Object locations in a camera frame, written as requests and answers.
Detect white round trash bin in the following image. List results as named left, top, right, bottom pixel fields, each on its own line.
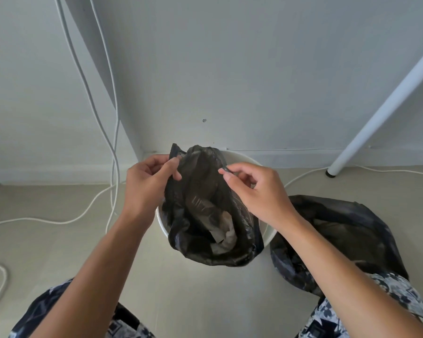
left=156, top=150, right=278, bottom=251

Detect person's right hand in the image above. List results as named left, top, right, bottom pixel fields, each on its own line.
left=219, top=162, right=299, bottom=234

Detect person's left forearm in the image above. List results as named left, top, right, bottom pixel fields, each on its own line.
left=30, top=213, right=156, bottom=338

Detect black garbage bag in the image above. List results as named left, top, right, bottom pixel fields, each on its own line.
left=270, top=195, right=409, bottom=297
left=161, top=143, right=265, bottom=267

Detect person's right forearm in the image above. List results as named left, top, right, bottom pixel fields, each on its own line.
left=275, top=216, right=423, bottom=338

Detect black filled garbage bag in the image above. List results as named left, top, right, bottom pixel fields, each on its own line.
left=270, top=195, right=409, bottom=297

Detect thin white hanging cable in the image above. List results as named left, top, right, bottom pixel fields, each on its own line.
left=89, top=0, right=121, bottom=213

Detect thick white hanging cable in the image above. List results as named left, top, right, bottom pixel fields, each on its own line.
left=54, top=0, right=121, bottom=235

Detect person's left hand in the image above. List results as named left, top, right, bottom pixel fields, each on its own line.
left=121, top=154, right=182, bottom=228

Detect patterned dark shorts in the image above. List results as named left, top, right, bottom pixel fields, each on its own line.
left=9, top=273, right=423, bottom=338

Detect crumpled brown paper trash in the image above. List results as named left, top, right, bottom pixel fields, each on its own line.
left=211, top=210, right=239, bottom=254

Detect white metal table leg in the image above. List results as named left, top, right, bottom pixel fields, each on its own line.
left=326, top=40, right=423, bottom=178

